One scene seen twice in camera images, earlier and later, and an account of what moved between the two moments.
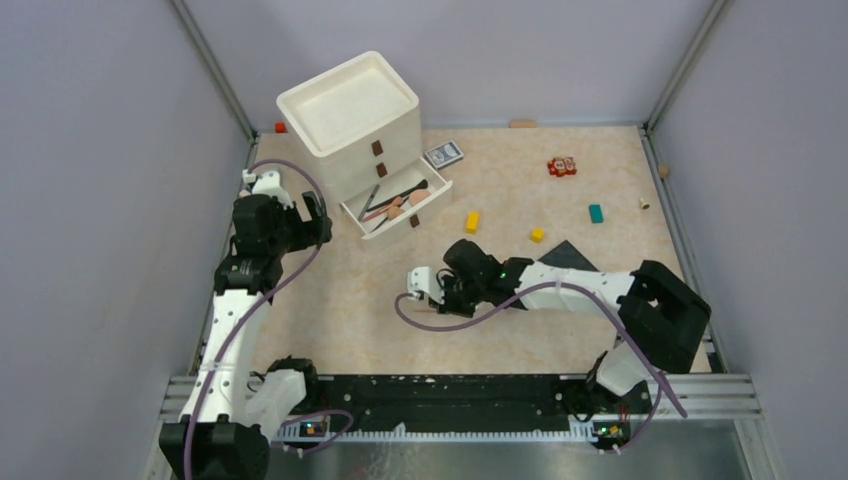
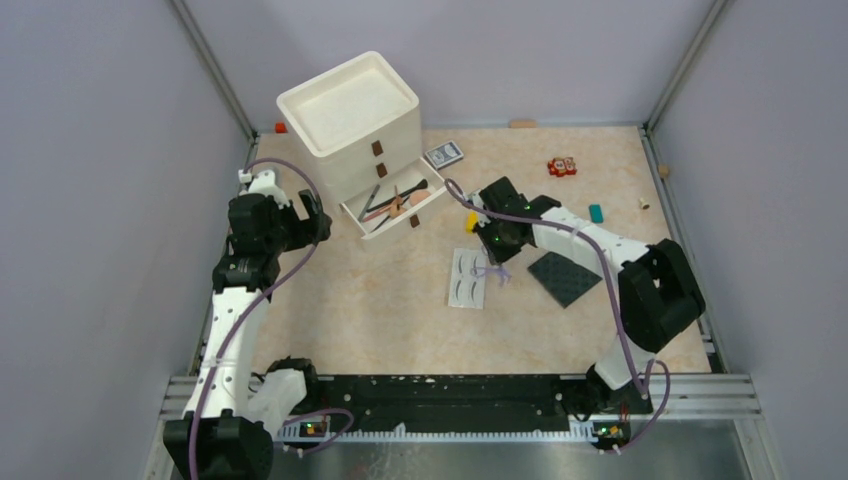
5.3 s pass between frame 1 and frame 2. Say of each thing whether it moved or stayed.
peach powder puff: stayed
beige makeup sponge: stayed
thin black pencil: stayed
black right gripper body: moved
